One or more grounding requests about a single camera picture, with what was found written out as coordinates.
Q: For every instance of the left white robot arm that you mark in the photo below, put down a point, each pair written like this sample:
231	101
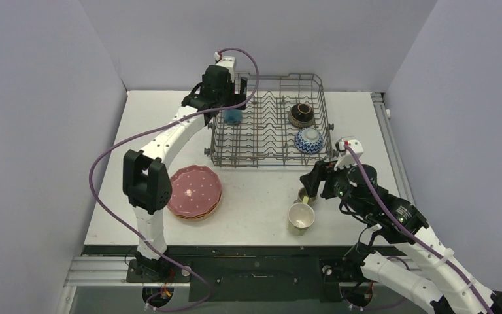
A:
146	181

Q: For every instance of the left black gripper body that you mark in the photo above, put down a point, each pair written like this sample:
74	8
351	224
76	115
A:
228	97

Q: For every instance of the black patterned bowl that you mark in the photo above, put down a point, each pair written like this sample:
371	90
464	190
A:
301	115

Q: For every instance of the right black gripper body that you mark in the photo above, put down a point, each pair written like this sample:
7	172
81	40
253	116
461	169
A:
324	181

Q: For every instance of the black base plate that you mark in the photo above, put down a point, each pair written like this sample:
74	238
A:
245	274

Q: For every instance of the grey wire dish rack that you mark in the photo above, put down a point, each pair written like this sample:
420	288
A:
265	136

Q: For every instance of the red patterned bowl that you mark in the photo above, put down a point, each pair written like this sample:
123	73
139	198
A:
309	141

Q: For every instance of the pale yellow mug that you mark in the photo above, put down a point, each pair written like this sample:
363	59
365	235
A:
300	217

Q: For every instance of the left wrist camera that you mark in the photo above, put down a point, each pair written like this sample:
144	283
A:
228	62

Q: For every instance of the pink dotted plate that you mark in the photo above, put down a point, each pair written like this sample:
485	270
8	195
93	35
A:
195	186

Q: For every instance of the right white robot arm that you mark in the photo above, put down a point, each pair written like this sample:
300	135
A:
446	287

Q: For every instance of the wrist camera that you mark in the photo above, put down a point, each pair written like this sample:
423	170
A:
349	149
228	62

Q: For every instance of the small grey cup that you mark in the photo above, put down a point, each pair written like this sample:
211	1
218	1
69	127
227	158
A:
303	197

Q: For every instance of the blue floral mug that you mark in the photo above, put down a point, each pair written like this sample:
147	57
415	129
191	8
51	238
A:
232	116

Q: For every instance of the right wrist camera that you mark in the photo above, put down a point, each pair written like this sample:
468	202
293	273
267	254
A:
349	149

